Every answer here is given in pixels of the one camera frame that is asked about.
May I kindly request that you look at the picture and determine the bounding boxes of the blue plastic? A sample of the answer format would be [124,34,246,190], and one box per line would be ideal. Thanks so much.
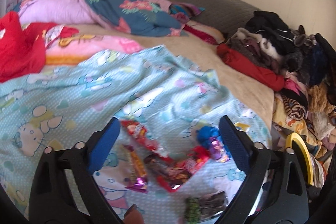
[196,126,232,162]

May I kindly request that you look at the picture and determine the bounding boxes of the red strawberry snack wrapper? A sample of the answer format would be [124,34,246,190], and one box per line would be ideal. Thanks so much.
[121,120,173,164]

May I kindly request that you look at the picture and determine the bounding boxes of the yellow-rimmed black trash bin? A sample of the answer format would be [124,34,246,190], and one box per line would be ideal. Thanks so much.
[285,132,314,185]

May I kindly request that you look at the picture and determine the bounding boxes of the left hand with painted nails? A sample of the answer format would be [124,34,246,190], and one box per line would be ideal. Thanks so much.
[123,204,145,224]

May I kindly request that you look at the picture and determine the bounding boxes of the yellow cartoon blanket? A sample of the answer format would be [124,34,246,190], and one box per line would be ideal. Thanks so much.
[272,93,321,146]

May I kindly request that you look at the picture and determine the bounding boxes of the tiger striped garment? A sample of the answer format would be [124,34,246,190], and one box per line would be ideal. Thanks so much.
[281,94,306,121]

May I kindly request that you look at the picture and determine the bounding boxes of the green dark snack packet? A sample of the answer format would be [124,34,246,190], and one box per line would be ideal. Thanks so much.
[184,191,228,223]

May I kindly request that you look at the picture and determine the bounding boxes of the dark red snack wrapper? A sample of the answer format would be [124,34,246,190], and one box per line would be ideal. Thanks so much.
[143,146,210,193]

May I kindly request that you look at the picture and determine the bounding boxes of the red folded garment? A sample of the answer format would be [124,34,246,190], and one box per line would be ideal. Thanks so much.
[217,44,285,92]

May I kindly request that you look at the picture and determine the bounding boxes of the light blue cartoon cat sheet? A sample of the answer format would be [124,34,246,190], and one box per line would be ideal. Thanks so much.
[1,46,271,223]

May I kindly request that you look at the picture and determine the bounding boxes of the pink cartoon blanket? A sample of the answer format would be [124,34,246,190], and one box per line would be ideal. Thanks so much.
[44,32,143,65]

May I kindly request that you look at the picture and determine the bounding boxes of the pile of dark clothes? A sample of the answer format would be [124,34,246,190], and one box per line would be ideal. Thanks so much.
[227,10,335,89]

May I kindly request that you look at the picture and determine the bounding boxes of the red cloth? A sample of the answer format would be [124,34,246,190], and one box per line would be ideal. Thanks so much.
[1,11,79,83]

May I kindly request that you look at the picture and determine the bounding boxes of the grey upholstered headboard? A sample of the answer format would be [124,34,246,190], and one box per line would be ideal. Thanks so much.
[167,0,258,39]

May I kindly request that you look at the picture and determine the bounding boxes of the blue floral pink quilt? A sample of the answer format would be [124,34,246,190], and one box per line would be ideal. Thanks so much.
[13,0,183,37]

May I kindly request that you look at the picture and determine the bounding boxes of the striped colourful pillow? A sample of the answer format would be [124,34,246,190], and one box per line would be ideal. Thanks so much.
[169,2,205,24]

